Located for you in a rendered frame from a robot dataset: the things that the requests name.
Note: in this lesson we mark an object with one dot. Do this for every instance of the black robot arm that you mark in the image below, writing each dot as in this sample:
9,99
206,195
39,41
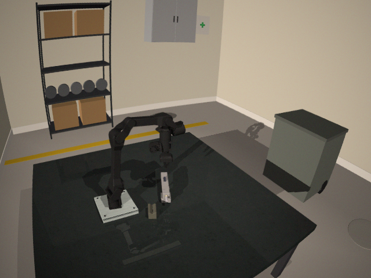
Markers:
166,127

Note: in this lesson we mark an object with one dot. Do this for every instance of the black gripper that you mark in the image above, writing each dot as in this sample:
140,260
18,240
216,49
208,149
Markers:
165,157

